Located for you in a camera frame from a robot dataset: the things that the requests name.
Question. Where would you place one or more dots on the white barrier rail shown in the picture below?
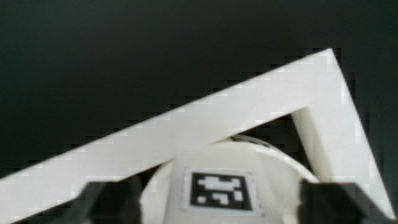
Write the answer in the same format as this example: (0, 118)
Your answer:
(331, 131)
(285, 90)

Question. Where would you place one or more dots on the white round stool seat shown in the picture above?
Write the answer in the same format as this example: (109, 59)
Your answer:
(285, 160)

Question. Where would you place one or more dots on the white stool leg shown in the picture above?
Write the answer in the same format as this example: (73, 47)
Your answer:
(219, 186)

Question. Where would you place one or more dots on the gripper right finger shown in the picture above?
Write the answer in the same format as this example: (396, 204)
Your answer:
(336, 204)

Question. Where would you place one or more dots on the white front barrier rail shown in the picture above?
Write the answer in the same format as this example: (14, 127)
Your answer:
(285, 90)

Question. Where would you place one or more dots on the white right barrier rail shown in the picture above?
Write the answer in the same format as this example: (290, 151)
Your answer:
(331, 131)

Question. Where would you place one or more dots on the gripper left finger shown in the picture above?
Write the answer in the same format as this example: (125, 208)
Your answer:
(107, 204)

